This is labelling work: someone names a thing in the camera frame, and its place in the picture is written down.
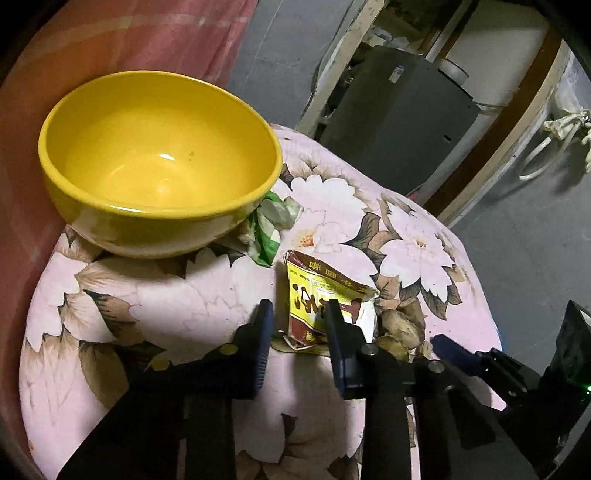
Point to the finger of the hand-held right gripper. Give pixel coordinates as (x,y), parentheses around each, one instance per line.
(457,355)

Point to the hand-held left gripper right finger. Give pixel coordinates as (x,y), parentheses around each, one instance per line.
(339,369)

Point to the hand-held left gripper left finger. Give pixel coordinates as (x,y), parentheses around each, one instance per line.
(263,341)

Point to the yellow red seasoning packet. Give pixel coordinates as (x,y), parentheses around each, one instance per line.
(314,295)

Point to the brown crumpled scrap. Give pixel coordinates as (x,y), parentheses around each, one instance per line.
(399,330)

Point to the green white crumpled wrapper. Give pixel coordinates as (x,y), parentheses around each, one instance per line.
(268,230)

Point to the pink floral blanket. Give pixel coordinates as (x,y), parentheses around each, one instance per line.
(161,295)

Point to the yellow bowl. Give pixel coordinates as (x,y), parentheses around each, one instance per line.
(157,138)

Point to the grey refrigerator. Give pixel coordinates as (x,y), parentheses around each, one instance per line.
(392,124)

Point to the metal cooking pot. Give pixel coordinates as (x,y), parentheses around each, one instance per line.
(452,71)

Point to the pink checked cloth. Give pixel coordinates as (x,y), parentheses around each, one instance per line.
(138,37)

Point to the wooden door frame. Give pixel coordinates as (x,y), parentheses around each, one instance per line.
(341,64)

